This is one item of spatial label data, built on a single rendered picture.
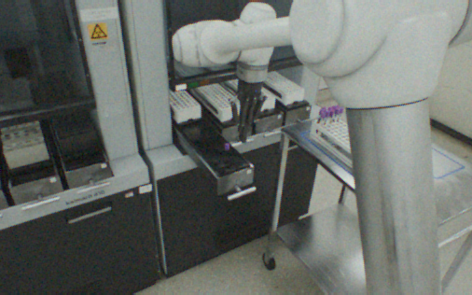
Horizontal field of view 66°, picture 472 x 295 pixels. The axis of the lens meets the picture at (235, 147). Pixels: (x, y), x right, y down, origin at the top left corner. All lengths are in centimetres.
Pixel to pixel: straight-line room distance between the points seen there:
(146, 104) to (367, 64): 96
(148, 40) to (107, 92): 21
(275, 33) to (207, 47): 19
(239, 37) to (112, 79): 53
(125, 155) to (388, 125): 105
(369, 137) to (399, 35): 13
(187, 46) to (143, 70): 36
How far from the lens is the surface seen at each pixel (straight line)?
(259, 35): 80
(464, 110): 327
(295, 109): 154
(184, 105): 141
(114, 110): 126
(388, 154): 48
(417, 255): 54
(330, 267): 162
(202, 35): 90
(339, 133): 127
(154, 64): 124
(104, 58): 119
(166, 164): 133
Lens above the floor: 152
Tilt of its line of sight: 35 degrees down
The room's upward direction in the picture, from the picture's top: 3 degrees clockwise
